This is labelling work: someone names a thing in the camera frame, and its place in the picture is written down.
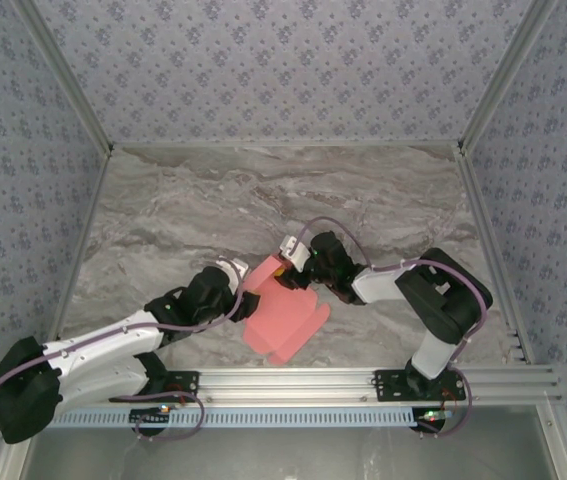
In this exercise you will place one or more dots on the pink paper box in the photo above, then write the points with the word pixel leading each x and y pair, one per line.
pixel 278 320

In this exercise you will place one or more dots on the small electronics board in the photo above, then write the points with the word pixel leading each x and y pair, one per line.
pixel 150 416
pixel 433 417

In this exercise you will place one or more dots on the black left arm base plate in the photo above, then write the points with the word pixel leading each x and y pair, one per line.
pixel 185 382

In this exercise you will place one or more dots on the long aluminium mounting rail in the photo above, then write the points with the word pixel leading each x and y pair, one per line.
pixel 288 382

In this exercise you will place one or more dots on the small left electronics board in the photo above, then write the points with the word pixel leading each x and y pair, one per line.
pixel 150 416

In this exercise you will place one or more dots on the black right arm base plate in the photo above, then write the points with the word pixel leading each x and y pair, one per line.
pixel 390 387

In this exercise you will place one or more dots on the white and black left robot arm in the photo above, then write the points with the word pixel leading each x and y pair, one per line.
pixel 103 370

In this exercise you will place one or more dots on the aluminium side rail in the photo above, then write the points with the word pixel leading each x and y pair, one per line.
pixel 493 250
pixel 80 260

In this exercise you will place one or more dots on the aluminium frame post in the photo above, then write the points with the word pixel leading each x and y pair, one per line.
pixel 508 75
pixel 68 80

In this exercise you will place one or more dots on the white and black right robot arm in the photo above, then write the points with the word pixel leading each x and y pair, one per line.
pixel 378 289

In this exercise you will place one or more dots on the small right electronics board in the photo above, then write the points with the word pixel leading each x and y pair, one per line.
pixel 433 417

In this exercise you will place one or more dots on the grey metal panel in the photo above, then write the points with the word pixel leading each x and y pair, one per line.
pixel 288 455

